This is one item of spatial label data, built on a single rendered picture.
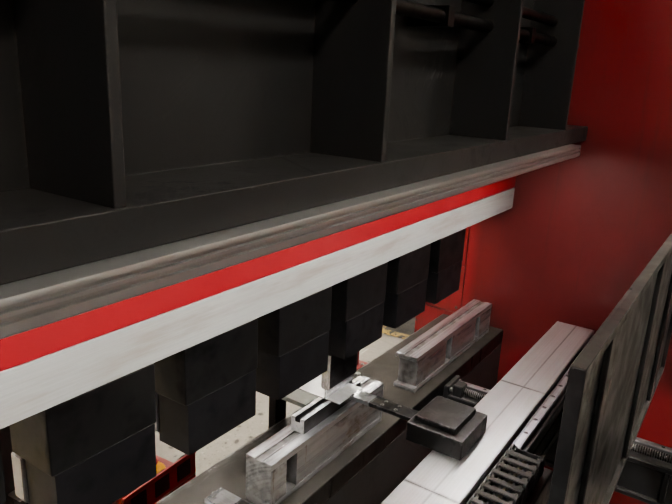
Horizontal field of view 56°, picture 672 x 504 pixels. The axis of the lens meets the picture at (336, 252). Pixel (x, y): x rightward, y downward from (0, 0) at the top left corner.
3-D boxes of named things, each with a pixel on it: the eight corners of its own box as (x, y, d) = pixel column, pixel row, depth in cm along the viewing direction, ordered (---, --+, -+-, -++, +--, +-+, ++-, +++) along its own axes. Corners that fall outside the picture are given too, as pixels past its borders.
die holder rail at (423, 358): (470, 327, 199) (473, 298, 196) (488, 332, 196) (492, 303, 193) (393, 386, 159) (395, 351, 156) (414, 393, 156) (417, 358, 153)
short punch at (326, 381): (347, 378, 134) (350, 337, 132) (355, 381, 133) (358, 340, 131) (320, 397, 126) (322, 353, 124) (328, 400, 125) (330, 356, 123)
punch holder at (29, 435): (118, 451, 89) (112, 345, 85) (159, 474, 85) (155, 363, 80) (16, 507, 77) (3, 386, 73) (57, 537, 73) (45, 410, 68)
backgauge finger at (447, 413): (369, 390, 134) (370, 368, 132) (485, 432, 120) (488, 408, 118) (337, 413, 124) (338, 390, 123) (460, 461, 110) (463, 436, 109)
